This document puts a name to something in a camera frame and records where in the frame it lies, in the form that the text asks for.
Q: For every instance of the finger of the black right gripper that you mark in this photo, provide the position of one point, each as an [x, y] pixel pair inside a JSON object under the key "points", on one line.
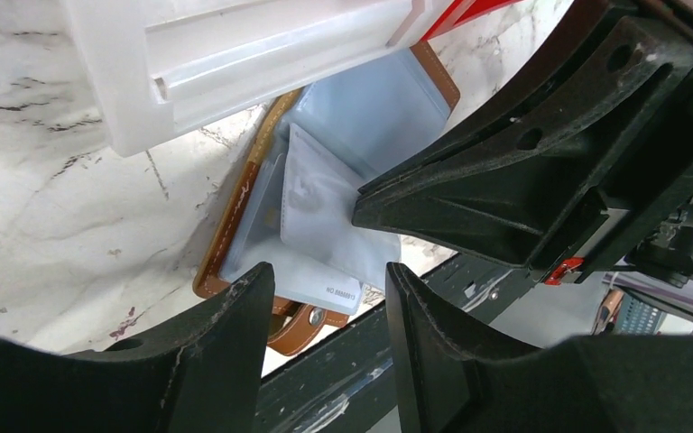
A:
{"points": [[594, 195], [598, 55]]}

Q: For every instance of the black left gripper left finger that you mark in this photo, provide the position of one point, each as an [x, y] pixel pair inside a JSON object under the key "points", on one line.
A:
{"points": [[199, 371]]}

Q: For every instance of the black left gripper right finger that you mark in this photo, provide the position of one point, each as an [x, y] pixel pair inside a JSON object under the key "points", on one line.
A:
{"points": [[454, 373]]}

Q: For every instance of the red plastic bin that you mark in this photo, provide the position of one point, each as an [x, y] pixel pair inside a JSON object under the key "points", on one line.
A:
{"points": [[463, 11]]}

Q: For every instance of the brown leather card holder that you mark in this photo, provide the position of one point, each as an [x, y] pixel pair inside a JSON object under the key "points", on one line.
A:
{"points": [[338, 133]]}

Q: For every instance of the white plastic bin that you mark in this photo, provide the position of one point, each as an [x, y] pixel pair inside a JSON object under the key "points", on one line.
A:
{"points": [[162, 69]]}

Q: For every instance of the peach plastic file organizer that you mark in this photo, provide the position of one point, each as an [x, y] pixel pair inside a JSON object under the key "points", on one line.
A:
{"points": [[620, 313]]}

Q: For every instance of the black metal base rail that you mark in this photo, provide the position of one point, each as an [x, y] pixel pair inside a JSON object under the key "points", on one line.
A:
{"points": [[345, 382]]}

